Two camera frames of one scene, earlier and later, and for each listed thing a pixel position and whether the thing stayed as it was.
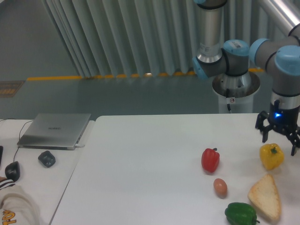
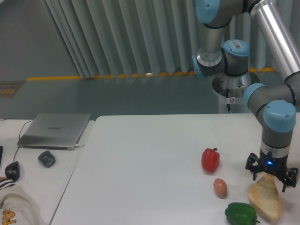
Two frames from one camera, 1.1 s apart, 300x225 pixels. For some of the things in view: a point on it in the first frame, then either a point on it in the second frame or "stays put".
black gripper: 283,120 -> 274,165
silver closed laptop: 52,131 stays put
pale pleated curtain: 116,38 stays put
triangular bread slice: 264,196 stays put
